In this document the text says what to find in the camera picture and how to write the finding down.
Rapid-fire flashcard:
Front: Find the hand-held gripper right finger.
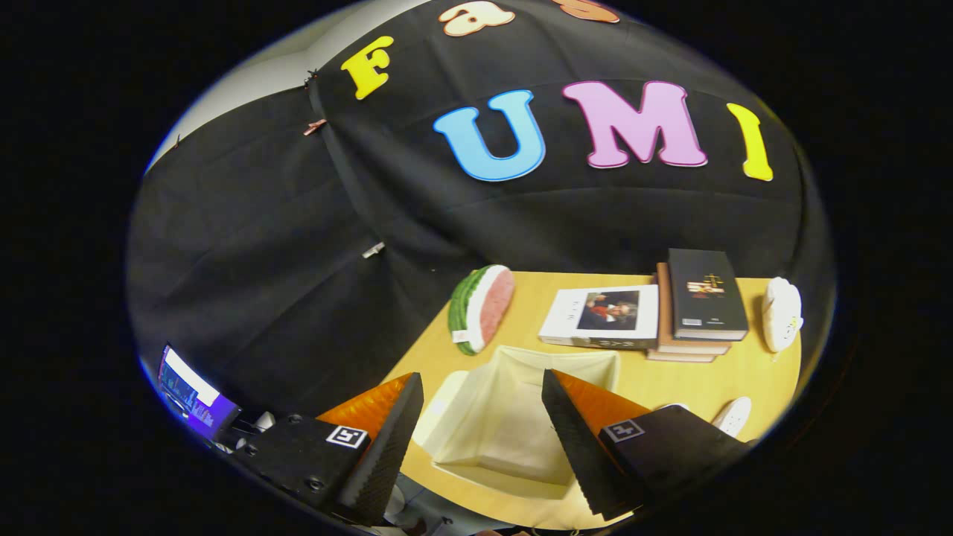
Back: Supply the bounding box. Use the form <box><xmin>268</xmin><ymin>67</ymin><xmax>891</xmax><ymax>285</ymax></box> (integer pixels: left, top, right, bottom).
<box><xmin>541</xmin><ymin>368</ymin><xmax>751</xmax><ymax>522</ymax></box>

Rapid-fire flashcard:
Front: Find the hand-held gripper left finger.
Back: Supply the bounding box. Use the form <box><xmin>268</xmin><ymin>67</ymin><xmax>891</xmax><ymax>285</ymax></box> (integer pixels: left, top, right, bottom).
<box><xmin>232</xmin><ymin>371</ymin><xmax>425</xmax><ymax>526</ymax></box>

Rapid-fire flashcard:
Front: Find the cream fabric storage box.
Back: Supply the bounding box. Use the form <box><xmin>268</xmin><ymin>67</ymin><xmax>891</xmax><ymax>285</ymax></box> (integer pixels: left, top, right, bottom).
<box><xmin>412</xmin><ymin>345</ymin><xmax>621</xmax><ymax>488</ymax></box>

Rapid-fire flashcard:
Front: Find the white portrait cover book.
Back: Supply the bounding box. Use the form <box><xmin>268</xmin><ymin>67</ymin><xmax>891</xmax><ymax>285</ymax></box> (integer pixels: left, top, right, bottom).
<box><xmin>538</xmin><ymin>284</ymin><xmax>660</xmax><ymax>351</ymax></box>

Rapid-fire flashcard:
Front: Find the thin brown book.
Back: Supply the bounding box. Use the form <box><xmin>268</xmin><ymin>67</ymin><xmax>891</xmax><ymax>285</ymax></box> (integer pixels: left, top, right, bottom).
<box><xmin>646</xmin><ymin>348</ymin><xmax>717</xmax><ymax>363</ymax></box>

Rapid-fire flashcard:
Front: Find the thick brown book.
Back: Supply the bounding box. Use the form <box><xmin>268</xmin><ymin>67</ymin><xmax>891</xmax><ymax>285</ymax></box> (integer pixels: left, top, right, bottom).
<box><xmin>655</xmin><ymin>262</ymin><xmax>733</xmax><ymax>356</ymax></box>

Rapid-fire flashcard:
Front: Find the watermelon slice plush toy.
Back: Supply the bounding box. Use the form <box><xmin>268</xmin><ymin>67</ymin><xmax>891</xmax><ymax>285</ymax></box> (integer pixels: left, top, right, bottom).
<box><xmin>447</xmin><ymin>264</ymin><xmax>516</xmax><ymax>356</ymax></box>

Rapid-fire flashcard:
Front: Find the black hardcover book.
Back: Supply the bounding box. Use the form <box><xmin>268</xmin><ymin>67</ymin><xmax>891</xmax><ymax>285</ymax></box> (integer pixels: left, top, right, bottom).
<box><xmin>667</xmin><ymin>248</ymin><xmax>750</xmax><ymax>342</ymax></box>

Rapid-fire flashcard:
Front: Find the laptop screen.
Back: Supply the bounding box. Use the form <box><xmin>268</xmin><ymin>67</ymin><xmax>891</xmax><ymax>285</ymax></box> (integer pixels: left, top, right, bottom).
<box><xmin>158</xmin><ymin>344</ymin><xmax>243</xmax><ymax>440</ymax></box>

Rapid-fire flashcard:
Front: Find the white plush toy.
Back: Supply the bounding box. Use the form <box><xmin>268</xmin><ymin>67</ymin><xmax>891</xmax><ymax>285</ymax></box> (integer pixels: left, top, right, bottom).
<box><xmin>761</xmin><ymin>276</ymin><xmax>805</xmax><ymax>354</ymax></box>

